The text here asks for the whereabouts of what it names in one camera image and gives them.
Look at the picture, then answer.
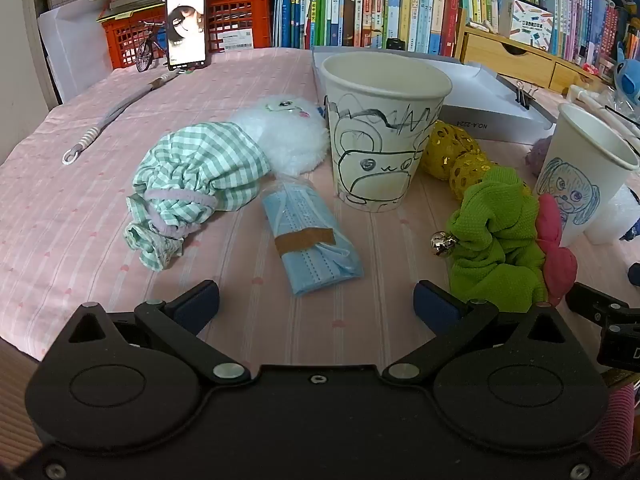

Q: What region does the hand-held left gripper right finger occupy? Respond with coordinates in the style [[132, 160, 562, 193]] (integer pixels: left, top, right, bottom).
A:
[[382, 280, 576, 386]]

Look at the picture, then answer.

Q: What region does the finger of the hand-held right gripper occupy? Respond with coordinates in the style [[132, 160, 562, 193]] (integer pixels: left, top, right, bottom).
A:
[[565, 282, 631, 326]]

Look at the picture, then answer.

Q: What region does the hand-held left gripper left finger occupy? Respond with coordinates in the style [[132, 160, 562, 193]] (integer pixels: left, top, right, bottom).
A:
[[65, 280, 251, 386]]

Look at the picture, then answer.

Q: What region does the small silver bell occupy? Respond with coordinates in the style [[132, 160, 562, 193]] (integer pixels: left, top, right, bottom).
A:
[[430, 231, 457, 257]]

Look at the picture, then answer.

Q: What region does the lime green scrunchie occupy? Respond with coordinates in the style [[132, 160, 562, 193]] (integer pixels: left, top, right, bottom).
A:
[[446, 166, 550, 313]]

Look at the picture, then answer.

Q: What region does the paper cup blue dog drawing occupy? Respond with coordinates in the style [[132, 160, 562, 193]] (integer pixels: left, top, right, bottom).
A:
[[534, 103, 640, 248]]

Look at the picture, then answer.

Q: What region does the green checked scrunchie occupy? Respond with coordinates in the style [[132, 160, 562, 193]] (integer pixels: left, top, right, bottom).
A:
[[125, 121, 273, 272]]

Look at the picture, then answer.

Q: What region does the blue face mask pack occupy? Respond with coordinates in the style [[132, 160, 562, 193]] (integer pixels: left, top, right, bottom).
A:
[[261, 180, 365, 297]]

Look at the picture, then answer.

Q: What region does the yellow sequin bow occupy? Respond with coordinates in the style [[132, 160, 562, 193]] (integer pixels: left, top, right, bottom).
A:
[[419, 120, 501, 201]]

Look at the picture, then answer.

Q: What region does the purple scrunchie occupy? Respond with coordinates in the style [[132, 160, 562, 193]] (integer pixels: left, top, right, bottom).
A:
[[525, 137, 553, 178]]

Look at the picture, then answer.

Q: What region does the white fluffy plush ball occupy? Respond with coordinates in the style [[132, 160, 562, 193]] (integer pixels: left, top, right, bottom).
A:
[[227, 95, 332, 177]]

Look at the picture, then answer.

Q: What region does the paper cup black bear drawing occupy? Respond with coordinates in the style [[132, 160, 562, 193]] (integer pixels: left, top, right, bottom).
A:
[[320, 53, 453, 212]]

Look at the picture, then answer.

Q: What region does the white cardboard box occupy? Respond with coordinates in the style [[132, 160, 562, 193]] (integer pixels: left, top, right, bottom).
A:
[[311, 46, 557, 145]]

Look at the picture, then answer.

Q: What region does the person's right forearm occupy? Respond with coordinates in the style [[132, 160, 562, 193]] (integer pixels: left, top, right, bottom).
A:
[[590, 382, 640, 468]]

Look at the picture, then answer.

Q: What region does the pink striped tablecloth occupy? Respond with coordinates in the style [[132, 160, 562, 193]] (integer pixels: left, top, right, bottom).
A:
[[0, 46, 640, 361]]

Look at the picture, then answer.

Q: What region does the black binder clip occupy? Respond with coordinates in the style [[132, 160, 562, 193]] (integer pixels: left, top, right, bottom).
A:
[[515, 81, 542, 111]]

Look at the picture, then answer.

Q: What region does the blue alien plush toy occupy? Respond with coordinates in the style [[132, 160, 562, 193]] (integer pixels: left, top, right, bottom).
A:
[[614, 40, 640, 111]]

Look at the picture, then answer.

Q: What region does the miniature toy bicycle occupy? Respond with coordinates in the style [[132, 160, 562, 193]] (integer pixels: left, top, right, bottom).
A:
[[135, 20, 168, 73]]

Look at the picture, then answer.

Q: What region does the wooden desk organizer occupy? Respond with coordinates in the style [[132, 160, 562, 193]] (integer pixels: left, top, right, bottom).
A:
[[457, 25, 601, 93]]

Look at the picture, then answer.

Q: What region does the plain white board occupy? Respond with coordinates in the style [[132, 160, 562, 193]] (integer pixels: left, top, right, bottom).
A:
[[37, 7, 118, 106]]

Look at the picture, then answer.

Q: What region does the black smartphone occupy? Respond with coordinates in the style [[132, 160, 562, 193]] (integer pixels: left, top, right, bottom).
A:
[[165, 0, 208, 72]]

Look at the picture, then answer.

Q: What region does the row of thin paperback books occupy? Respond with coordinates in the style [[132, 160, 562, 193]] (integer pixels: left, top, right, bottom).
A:
[[460, 0, 631, 68]]

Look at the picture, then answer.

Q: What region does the white colourful printed box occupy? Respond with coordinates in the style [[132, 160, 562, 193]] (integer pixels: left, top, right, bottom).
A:
[[500, 0, 556, 38]]

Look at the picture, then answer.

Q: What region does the red plastic crate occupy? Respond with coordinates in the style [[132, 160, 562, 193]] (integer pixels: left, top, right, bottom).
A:
[[98, 0, 275, 70]]

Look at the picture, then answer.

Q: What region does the row of large picture books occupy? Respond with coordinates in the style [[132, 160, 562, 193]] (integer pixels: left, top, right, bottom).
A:
[[274, 0, 463, 56]]

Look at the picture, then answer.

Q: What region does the grey coiled lanyard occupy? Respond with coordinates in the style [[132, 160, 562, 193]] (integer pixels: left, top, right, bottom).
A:
[[61, 71, 180, 166]]

